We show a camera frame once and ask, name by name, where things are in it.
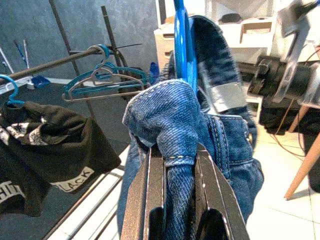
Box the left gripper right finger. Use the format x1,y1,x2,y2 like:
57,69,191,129
194,146,251,240

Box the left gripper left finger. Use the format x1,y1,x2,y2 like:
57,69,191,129
119,146,167,240

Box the blue plastic clothes hanger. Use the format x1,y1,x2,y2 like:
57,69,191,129
173,0,199,95
63,43,152,101
0,74,26,109

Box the blue denim jeans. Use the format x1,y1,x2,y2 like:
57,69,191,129
116,14,265,240

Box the grey plastic clothes hanger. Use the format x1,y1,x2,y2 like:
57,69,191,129
61,45,146,103

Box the open white box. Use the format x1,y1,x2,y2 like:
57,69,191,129
239,21,274,45

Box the flat black object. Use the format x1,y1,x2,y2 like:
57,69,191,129
219,12,242,25

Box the chair with wooden legs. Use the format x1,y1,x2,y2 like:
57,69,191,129
284,103,320,201

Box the black printed t-shirt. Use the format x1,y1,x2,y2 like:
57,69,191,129
0,101,123,218

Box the white drawer cabinet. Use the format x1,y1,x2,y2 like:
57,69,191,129
152,13,277,73

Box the blue plastic dustpan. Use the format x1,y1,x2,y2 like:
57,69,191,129
31,75,52,89

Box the black rack upright pole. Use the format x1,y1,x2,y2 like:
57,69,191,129
48,0,97,120
100,5,131,83

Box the thin orange cable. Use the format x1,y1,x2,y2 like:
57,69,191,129
271,47,320,158

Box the black clothes rack rail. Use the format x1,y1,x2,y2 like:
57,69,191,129
0,46,101,82

